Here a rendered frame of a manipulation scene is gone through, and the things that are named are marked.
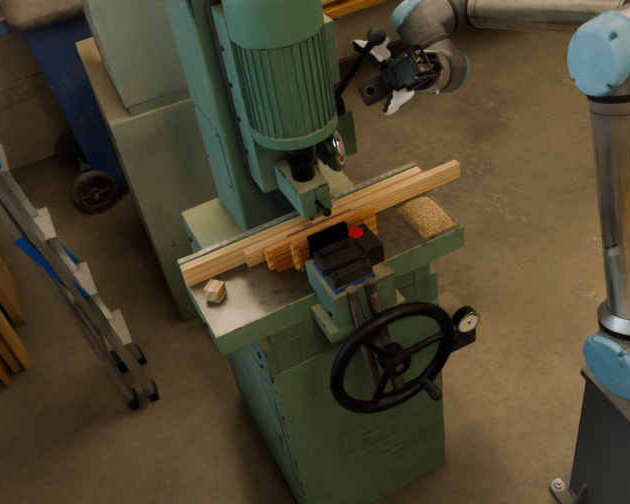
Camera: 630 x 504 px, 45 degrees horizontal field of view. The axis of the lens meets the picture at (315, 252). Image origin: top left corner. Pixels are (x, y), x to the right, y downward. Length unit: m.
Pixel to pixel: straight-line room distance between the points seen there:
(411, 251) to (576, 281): 1.30
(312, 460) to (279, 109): 0.96
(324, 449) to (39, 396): 1.24
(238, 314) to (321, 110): 0.46
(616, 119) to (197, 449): 1.71
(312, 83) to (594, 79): 0.49
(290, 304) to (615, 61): 0.78
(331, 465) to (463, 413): 0.58
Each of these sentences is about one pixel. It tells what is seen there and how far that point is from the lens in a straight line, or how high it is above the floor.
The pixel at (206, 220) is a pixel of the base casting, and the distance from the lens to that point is 2.03.
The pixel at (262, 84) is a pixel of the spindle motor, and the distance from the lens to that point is 1.44.
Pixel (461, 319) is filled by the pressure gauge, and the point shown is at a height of 0.68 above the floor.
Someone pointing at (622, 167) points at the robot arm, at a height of 1.23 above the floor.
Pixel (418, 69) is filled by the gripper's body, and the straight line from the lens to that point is 1.53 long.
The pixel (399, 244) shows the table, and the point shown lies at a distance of 1.70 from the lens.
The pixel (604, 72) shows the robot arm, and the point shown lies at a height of 1.39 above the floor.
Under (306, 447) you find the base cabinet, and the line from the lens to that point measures 1.98.
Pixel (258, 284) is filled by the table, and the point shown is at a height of 0.90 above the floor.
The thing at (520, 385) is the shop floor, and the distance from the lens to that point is 2.58.
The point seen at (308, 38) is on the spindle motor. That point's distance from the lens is 1.41.
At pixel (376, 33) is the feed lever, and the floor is 1.41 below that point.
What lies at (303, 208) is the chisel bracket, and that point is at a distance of 1.62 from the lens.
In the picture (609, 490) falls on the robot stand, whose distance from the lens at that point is 2.15.
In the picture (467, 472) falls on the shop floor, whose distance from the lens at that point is 2.39.
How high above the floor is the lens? 2.04
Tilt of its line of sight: 42 degrees down
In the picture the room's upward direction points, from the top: 11 degrees counter-clockwise
